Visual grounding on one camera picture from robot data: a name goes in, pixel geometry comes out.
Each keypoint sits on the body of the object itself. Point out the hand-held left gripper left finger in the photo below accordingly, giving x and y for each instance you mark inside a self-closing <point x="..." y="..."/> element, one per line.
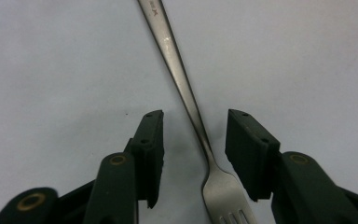
<point x="150" y="155"/>

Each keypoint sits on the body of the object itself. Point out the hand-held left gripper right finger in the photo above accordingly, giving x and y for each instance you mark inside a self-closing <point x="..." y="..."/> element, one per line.
<point x="251" y="155"/>

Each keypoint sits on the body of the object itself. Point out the metal fork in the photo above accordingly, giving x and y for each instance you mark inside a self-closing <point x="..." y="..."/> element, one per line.
<point x="180" y="71"/>

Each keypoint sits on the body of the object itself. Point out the white table sheet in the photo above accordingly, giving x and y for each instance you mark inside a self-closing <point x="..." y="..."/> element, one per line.
<point x="59" y="77"/>

